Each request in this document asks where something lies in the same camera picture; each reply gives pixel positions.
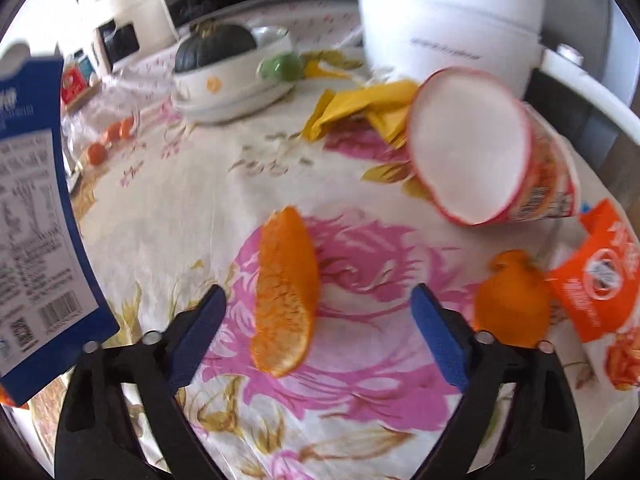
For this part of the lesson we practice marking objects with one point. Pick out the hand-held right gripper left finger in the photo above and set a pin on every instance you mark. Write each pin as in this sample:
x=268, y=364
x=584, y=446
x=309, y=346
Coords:
x=200, y=330

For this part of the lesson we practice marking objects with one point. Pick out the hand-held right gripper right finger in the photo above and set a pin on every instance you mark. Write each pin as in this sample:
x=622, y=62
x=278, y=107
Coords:
x=440, y=340

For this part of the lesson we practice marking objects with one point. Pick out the small orange tangerine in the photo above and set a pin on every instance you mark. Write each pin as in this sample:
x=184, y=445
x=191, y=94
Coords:
x=510, y=300

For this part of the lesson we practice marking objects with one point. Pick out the orange peel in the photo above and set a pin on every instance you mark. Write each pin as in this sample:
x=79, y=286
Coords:
x=285, y=285

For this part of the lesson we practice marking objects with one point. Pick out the orange snack box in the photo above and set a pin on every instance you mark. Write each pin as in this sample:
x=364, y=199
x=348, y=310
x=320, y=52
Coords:
x=595, y=280

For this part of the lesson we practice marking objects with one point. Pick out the long blue box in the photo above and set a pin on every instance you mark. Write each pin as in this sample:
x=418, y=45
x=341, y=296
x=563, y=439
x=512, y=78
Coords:
x=45, y=210

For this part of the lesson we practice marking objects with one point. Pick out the red instant noodle cup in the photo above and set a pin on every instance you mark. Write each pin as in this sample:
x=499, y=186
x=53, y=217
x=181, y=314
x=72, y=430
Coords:
x=470, y=145

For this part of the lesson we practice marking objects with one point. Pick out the yellow wrapper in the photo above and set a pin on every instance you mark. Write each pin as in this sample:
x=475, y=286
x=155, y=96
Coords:
x=370, y=102

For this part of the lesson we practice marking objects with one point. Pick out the floral tablecloth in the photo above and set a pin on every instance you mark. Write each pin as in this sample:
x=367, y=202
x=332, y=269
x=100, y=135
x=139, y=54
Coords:
x=210, y=220

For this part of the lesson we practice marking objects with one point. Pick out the scattered seed shells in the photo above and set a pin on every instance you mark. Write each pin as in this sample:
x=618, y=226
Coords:
x=270, y=160

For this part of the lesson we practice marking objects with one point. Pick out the small orange fruit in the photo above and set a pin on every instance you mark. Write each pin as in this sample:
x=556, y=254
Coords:
x=113, y=132
x=128, y=126
x=96, y=153

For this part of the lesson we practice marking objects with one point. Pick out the white plate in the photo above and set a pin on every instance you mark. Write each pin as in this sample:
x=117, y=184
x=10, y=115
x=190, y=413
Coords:
x=225, y=112

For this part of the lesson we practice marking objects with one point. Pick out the white ceramic bowl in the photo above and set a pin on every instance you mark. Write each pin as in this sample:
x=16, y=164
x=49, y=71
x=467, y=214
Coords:
x=235, y=80

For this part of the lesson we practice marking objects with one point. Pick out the small green object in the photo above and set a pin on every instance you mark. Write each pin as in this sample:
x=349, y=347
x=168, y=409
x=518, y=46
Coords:
x=280, y=67

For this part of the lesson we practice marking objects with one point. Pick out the dark green squash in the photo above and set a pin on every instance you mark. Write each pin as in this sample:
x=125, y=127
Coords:
x=215, y=45

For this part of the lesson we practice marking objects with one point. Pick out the white electric pot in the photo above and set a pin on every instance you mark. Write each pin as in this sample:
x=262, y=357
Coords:
x=440, y=25

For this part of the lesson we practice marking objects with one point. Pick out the cream air fryer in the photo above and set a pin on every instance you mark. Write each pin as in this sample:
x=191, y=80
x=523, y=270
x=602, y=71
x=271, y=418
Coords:
x=130, y=0

